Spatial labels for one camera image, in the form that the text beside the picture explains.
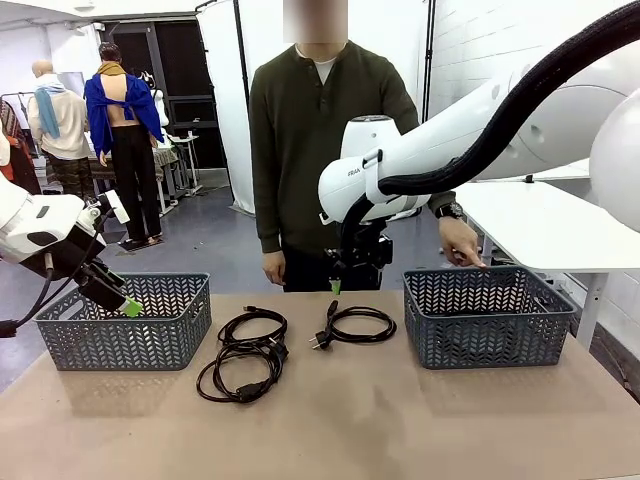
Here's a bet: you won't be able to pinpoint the black light stand pole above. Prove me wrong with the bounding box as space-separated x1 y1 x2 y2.
194 0 254 126
421 0 437 124

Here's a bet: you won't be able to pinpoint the grey plastic lattice basket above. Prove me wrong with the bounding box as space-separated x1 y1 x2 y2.
402 265 579 370
32 271 213 372

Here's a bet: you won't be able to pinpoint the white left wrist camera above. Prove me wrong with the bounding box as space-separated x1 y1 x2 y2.
82 191 132 227

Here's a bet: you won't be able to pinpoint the small background work table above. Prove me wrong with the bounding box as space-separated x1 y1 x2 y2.
154 132 204 211

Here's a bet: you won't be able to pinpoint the white backdrop panel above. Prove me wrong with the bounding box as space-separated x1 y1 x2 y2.
195 0 434 224

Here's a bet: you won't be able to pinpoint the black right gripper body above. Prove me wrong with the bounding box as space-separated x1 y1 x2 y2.
323 227 394 284

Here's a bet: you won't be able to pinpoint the person's left forearm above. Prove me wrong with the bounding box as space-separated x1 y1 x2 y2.
422 189 451 217

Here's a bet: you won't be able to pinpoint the person's right hand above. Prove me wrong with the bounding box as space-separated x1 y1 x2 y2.
261 249 287 288

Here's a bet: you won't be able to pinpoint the black right arm cable sleeve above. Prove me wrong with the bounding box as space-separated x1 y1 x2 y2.
339 0 640 261

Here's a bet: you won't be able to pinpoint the mannequin with blue garment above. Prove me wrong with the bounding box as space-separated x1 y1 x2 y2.
83 41 166 247

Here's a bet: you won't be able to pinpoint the black room divider panels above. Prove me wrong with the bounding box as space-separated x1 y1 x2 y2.
102 19 229 171

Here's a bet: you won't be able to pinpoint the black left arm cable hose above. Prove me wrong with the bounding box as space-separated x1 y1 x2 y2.
0 214 114 341

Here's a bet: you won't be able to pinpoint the person's right forearm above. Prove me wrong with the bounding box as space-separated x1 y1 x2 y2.
249 164 286 255

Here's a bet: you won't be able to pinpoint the person's left hand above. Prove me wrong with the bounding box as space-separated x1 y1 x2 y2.
438 217 487 270

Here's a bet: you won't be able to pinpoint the mannequin with red clothes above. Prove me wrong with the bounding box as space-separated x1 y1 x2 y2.
0 97 42 196

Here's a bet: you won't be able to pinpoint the black Schuko plug power cable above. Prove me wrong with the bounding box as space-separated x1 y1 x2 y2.
307 299 399 352

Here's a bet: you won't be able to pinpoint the white side table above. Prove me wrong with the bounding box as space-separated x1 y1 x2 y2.
454 158 640 351

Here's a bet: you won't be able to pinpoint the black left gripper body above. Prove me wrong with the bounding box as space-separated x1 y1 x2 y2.
74 259 132 314

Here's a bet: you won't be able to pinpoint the white mannequin torso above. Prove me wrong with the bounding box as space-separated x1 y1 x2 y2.
139 69 174 146

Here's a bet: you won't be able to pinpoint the person in olive sweater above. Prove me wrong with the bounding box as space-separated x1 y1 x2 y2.
248 0 446 294

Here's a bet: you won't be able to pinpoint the mannequin with beige sweater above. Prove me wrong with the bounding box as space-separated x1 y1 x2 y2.
27 58 95 201

